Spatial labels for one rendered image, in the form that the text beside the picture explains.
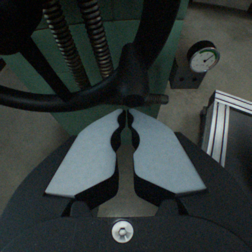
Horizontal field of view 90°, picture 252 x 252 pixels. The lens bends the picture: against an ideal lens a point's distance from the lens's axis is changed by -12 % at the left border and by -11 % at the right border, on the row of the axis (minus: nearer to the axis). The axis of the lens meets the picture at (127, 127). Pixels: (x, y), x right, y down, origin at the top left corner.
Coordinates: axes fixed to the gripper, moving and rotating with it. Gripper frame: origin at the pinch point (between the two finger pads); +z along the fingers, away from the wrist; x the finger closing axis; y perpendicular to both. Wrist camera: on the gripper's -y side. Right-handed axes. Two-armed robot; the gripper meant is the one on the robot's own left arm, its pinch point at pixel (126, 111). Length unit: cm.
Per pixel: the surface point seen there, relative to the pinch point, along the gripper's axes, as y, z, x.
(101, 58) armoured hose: -3.0, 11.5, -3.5
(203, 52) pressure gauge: -3.0, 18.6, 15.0
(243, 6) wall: -62, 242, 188
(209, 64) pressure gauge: -0.6, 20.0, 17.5
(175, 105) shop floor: 38, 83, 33
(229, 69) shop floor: 18, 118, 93
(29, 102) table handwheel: 1.3, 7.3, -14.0
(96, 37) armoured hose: -5.9, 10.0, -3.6
